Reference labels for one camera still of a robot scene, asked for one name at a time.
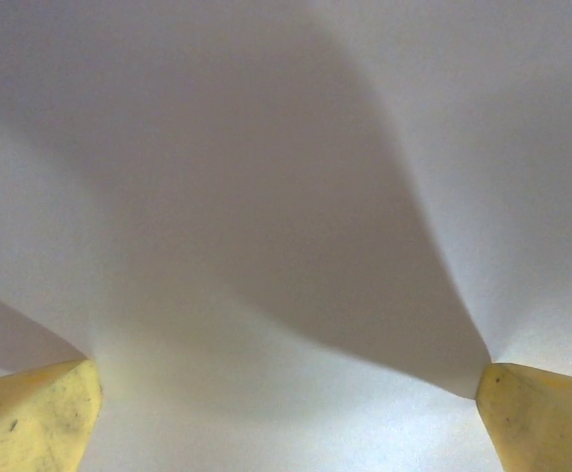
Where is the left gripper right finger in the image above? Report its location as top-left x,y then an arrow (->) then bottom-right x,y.
475,362 -> 572,472

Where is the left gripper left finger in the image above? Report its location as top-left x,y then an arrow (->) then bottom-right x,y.
0,358 -> 104,472

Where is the pale yellow paper sheet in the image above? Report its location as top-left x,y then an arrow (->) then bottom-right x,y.
0,0 -> 572,472

